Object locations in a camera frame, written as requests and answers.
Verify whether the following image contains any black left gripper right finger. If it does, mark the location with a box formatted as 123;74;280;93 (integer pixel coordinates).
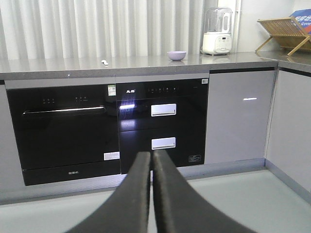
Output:
153;150;252;233

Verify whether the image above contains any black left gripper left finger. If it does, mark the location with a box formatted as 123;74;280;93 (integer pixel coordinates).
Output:
68;151;151;233

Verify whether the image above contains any lilac plastic bowl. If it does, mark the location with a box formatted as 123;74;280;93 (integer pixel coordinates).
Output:
167;51;187;61

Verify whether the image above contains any black two-drawer disinfection cabinet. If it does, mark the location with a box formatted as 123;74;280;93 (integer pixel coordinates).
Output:
116;75;209;174

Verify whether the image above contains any grey glossy cabinet door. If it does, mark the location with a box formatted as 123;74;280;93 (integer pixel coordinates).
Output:
205;70;275;164

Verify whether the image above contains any white blender appliance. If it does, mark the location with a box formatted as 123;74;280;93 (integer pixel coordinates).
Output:
201;7;232;55

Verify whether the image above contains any bamboo dish rack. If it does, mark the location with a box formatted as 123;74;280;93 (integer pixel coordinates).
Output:
255;17;311;56

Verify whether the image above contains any white pleated curtain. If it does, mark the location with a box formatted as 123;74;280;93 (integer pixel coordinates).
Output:
0;0;236;60

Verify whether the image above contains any blue printed board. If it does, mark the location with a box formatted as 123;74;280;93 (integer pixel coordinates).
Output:
290;9;311;34

